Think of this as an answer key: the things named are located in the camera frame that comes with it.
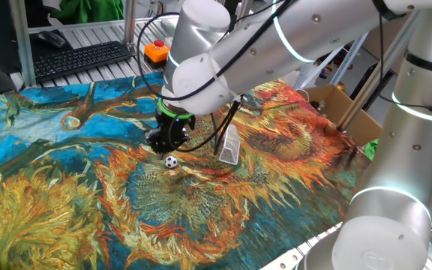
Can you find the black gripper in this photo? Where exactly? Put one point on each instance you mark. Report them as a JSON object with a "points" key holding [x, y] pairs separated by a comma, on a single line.
{"points": [[183, 129]]}

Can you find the black white soccer ball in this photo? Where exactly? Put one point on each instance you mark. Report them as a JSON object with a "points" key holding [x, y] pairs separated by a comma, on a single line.
{"points": [[171, 162]]}

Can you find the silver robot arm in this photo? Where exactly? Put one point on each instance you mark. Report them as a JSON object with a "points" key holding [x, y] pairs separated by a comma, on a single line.
{"points": [[313, 37]]}

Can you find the sunflower painting tablecloth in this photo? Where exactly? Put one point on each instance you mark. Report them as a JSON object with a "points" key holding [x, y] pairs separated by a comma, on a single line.
{"points": [[126, 195]]}

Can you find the orange emergency stop box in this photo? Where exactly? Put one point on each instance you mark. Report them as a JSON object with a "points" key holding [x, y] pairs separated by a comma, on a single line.
{"points": [[156, 54]]}

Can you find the black keyboard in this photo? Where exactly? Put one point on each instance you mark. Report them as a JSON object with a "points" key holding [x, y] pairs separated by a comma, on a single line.
{"points": [[77, 60]]}

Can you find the green cloth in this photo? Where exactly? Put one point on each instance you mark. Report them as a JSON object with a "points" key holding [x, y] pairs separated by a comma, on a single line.
{"points": [[371, 149], [88, 10]]}

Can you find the black computer mouse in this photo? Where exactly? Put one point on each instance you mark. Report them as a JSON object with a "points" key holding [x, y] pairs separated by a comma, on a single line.
{"points": [[52, 38]]}

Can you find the open cardboard box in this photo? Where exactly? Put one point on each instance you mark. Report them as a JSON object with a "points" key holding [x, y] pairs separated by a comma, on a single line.
{"points": [[336, 105]]}

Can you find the white metal rack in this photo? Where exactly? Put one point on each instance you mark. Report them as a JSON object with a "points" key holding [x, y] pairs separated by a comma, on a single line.
{"points": [[347, 56]]}

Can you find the black flat panel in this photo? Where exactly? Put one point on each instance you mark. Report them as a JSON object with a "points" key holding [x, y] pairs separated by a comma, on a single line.
{"points": [[368, 84]]}

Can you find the large brown carton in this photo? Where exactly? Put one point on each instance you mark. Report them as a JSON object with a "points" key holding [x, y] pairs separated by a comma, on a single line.
{"points": [[383, 45]]}

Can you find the aluminium frame strut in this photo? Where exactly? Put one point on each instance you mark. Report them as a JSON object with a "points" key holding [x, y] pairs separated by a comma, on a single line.
{"points": [[23, 37], [369, 78], [129, 22]]}

